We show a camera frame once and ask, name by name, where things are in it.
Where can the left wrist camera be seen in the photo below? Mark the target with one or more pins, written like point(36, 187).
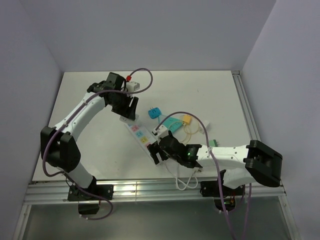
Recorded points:
point(131, 86)

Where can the yellow charger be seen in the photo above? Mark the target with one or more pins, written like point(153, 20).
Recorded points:
point(186, 119)

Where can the aluminium front rail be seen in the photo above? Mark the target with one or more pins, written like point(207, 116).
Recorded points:
point(56, 192)

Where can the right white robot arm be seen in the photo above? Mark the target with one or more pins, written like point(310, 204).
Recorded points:
point(237, 166)

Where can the teal triangular socket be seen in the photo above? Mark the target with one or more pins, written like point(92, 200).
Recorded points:
point(172, 124)

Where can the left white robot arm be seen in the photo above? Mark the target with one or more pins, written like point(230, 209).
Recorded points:
point(59, 143)

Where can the white colourful power strip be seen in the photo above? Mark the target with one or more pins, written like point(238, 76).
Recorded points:
point(144, 138)

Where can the white charger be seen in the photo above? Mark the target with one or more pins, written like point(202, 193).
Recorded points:
point(204, 126)

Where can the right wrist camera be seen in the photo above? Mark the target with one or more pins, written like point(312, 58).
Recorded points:
point(161, 131)

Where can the blue plug adapter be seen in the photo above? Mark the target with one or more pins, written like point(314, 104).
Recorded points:
point(154, 112)

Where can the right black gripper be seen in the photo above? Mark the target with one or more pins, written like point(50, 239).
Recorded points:
point(154, 148)

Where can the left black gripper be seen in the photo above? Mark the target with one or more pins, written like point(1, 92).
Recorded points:
point(128, 112)

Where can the green charger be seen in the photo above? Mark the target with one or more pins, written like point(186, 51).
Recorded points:
point(213, 143)

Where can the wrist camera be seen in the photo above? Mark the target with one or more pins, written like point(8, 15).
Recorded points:
point(161, 131)
point(131, 86)

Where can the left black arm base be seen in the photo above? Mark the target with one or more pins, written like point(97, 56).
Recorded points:
point(89, 203)

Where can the white cube socket adapter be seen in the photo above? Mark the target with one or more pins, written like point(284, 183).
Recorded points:
point(129, 121)

